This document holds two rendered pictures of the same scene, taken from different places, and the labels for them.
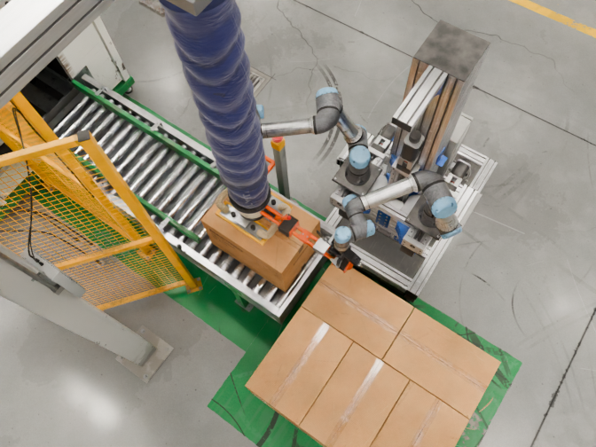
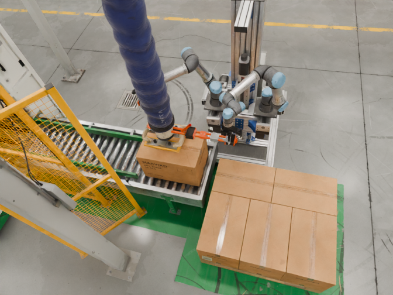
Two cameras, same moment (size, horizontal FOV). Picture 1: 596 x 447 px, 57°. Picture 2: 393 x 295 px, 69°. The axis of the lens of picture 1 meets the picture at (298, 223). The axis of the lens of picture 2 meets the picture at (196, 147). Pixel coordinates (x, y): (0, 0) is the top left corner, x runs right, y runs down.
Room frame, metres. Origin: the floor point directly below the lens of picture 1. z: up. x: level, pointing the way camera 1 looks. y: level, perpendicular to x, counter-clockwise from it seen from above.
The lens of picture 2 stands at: (-0.31, 0.42, 3.23)
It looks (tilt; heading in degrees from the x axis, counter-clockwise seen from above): 56 degrees down; 345
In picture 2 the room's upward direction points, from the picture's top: 11 degrees counter-clockwise
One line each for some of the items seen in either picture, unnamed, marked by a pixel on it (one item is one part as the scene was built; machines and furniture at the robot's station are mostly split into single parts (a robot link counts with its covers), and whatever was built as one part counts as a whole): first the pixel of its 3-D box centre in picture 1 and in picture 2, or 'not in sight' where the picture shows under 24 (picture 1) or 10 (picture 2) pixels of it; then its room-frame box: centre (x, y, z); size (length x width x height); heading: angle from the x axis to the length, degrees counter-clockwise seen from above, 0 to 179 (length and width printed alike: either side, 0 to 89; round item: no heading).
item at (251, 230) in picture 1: (243, 222); (162, 143); (1.23, 0.30, 1.14); 0.34 x 0.10 x 0.05; 50
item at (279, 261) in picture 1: (262, 232); (174, 155); (1.31, 0.22, 0.75); 0.60 x 0.40 x 0.40; 51
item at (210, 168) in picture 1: (156, 129); (92, 127); (2.25, 0.96, 0.60); 1.60 x 0.10 x 0.09; 51
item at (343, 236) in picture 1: (342, 237); (228, 115); (0.93, -0.21, 1.54); 0.09 x 0.08 x 0.11; 105
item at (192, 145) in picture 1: (202, 154); (123, 133); (2.07, 0.65, 0.50); 2.31 x 0.05 x 0.19; 51
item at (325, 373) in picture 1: (370, 378); (267, 219); (0.42, -0.37, 0.34); 1.20 x 1.00 x 0.40; 51
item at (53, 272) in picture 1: (55, 272); (52, 194); (0.84, 1.11, 1.62); 0.20 x 0.05 x 0.30; 51
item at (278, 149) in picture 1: (282, 176); not in sight; (1.82, 0.08, 0.50); 0.07 x 0.07 x 1.00; 51
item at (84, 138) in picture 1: (91, 252); (72, 195); (1.16, 1.19, 1.05); 0.87 x 0.10 x 2.10; 103
